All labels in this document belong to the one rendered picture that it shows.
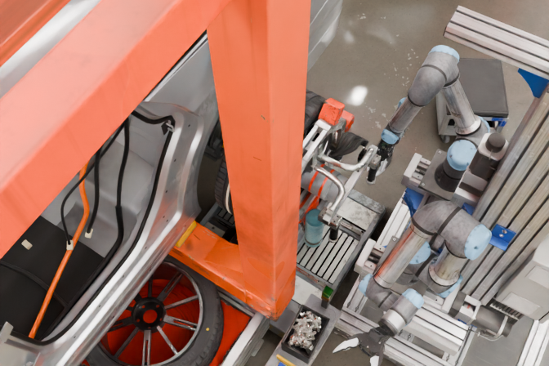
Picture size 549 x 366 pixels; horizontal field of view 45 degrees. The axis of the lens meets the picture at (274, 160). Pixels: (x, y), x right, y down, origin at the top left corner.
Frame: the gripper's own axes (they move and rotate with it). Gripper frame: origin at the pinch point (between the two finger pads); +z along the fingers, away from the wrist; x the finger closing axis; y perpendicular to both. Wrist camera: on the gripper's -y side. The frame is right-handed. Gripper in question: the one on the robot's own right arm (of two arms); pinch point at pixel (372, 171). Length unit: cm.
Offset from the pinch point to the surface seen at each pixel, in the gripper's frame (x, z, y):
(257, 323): -16, 75, -44
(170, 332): -52, 98, -56
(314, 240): -10.9, 32.2, -26.3
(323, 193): -13.1, 22.9, 5.0
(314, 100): -32.8, -2.3, 29.4
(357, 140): -9.6, 0.7, 20.8
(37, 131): -13, 120, 190
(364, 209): -4, -17, -75
